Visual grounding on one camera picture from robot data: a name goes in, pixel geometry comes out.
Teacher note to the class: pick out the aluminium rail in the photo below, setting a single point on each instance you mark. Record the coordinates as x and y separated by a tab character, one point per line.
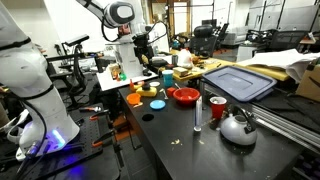
286	125

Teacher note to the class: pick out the small white plate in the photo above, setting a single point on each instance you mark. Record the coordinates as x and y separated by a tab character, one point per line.
155	84

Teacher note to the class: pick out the grey cabinets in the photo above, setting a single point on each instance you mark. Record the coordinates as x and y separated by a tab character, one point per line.
286	15

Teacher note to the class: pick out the small crumbs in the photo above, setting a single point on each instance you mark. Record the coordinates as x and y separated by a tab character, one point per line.
176	142

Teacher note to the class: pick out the white box appliance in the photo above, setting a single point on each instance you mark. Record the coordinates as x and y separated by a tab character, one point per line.
128	63

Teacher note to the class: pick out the white board table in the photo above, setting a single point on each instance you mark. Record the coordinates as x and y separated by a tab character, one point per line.
110	83

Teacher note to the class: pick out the tan paper scrap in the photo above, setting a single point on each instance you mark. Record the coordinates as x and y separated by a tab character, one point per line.
138	105

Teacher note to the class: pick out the orange toy bottle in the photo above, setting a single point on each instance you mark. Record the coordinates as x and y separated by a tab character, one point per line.
131	86

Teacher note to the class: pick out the wooden block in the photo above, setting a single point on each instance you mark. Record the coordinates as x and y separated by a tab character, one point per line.
180	71

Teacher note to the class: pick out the blue bin lid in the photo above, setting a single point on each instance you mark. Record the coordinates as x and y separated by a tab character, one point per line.
238	83

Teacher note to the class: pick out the green toy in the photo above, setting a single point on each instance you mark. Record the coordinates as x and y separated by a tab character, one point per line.
122	77

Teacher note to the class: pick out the metal spoon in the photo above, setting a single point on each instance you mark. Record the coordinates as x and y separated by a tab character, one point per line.
177	86

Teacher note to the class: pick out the yellow wooden table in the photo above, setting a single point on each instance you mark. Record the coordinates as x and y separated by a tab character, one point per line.
230	65

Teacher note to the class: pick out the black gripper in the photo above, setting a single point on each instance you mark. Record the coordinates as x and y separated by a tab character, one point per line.
142	43

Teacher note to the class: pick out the cardboard box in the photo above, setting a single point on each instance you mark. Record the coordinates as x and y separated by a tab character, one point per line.
310	83

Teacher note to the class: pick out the red bowl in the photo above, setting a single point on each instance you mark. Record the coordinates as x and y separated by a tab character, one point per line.
186	96

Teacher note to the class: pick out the red cube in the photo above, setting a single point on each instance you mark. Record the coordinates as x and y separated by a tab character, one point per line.
171	92

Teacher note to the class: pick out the white crumpled cloth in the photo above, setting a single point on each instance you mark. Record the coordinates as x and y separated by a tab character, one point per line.
283	60

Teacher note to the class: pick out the red plastic cup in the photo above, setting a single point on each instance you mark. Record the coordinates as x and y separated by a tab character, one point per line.
218	107

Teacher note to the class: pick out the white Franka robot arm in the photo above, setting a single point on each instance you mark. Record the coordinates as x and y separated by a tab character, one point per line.
33	83

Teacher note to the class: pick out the pink toy cup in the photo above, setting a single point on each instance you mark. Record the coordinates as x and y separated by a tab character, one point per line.
141	83

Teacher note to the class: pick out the metal can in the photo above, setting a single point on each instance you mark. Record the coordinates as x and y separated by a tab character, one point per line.
175	60

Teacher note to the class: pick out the orange plastic bowl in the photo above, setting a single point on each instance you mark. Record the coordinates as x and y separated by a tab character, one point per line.
133	99

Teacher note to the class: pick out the teal plastic cup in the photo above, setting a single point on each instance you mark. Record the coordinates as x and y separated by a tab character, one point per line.
167	79

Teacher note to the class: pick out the small light blue plate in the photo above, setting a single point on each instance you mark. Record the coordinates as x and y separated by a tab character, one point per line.
157	104

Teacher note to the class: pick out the black office chair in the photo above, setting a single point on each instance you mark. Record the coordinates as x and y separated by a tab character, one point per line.
204	40

